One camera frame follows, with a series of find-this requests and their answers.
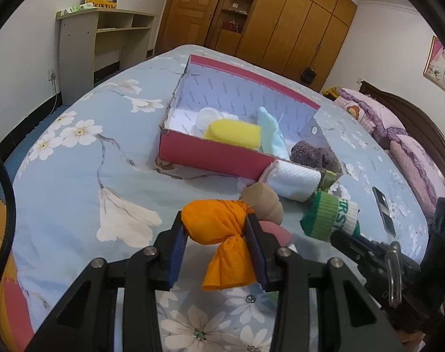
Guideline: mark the floral blue bedspread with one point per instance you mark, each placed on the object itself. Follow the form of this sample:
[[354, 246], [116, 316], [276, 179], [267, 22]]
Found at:
[[92, 195]]

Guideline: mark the tan sock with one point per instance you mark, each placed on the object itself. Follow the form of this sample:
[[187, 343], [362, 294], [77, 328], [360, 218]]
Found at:
[[264, 202]]

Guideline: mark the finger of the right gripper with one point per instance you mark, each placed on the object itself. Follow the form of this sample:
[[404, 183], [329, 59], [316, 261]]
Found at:
[[355, 247]]

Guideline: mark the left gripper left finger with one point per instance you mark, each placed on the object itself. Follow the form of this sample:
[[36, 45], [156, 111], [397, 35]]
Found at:
[[171, 245]]

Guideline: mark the orange cloth bundle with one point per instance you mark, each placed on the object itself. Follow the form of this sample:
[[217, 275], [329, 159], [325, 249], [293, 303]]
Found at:
[[222, 223]]

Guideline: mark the wooden door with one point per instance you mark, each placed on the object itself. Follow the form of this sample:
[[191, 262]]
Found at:
[[184, 22]]

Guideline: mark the wooden wardrobe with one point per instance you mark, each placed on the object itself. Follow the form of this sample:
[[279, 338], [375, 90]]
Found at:
[[283, 36]]

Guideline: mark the framed wall picture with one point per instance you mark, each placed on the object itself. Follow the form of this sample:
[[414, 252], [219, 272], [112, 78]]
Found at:
[[434, 69]]

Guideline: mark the black hanging bag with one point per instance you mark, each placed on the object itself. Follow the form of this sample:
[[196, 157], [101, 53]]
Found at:
[[308, 76]]

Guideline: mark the pink cardboard box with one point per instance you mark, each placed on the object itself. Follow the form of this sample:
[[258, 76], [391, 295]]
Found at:
[[212, 83]]

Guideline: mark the dark wooden headboard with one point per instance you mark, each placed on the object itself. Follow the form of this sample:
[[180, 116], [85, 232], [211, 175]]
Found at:
[[416, 122]]

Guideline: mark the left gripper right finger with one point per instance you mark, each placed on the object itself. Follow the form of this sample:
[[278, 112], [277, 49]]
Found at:
[[262, 248]]

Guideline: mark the light blue cloth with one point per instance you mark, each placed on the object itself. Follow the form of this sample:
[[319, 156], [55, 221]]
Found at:
[[272, 139]]

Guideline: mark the pink purple pillow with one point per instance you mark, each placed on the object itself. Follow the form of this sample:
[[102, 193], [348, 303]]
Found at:
[[379, 121]]

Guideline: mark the green white sock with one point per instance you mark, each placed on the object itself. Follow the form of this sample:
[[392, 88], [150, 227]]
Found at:
[[328, 214]]

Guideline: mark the beige shelf desk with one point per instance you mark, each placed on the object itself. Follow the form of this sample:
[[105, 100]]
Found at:
[[93, 39]]

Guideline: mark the black smartphone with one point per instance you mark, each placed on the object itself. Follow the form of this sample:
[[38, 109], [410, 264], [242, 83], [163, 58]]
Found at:
[[384, 211]]

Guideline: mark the yellow sponge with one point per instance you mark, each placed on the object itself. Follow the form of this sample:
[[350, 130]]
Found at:
[[233, 132]]

